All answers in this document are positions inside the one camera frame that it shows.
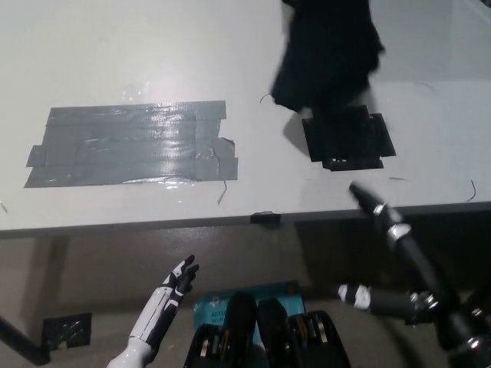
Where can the black t-shirt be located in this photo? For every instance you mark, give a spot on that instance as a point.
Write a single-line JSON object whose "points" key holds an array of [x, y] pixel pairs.
{"points": [[326, 50]]}

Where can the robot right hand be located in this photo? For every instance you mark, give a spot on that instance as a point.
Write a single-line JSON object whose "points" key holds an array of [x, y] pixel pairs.
{"points": [[412, 260]]}

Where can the teal cardboard box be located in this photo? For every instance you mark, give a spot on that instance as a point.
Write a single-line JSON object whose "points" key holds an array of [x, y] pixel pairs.
{"points": [[215, 306]]}

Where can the black robot legs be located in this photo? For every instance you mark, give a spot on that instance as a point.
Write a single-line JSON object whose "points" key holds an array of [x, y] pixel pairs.
{"points": [[276, 337]]}

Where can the black tape square on floor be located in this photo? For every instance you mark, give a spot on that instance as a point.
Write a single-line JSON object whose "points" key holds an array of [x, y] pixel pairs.
{"points": [[67, 331]]}

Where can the gray duct tape patch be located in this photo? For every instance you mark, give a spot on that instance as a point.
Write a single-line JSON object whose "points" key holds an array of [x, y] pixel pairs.
{"points": [[130, 147]]}

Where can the black table leg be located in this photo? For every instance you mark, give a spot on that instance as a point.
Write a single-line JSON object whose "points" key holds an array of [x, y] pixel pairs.
{"points": [[21, 341]]}

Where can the small black table clip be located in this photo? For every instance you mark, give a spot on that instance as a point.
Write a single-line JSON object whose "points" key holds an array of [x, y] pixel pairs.
{"points": [[264, 218]]}

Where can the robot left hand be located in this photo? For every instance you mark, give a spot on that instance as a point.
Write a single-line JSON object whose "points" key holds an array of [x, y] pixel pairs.
{"points": [[159, 310]]}

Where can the black tape patch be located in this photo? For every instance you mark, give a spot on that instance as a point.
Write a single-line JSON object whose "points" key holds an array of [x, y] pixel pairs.
{"points": [[351, 142]]}

